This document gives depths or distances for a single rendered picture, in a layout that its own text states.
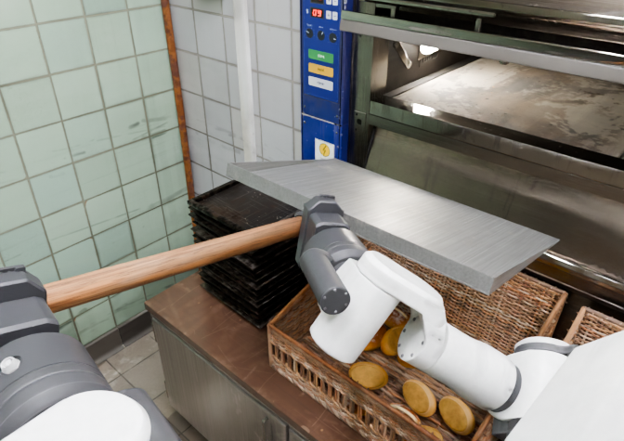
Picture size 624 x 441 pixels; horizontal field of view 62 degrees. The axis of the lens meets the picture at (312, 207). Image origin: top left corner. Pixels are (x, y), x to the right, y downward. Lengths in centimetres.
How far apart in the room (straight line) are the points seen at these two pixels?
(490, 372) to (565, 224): 70
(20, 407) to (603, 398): 36
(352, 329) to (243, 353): 92
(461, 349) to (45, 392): 44
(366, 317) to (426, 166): 87
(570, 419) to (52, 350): 35
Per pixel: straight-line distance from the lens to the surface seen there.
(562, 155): 124
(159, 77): 206
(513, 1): 119
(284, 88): 165
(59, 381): 40
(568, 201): 130
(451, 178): 139
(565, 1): 116
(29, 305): 49
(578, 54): 103
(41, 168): 193
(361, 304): 58
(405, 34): 117
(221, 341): 153
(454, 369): 65
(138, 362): 235
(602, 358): 42
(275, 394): 139
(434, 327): 61
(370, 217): 93
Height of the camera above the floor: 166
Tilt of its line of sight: 31 degrees down
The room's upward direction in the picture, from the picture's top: straight up
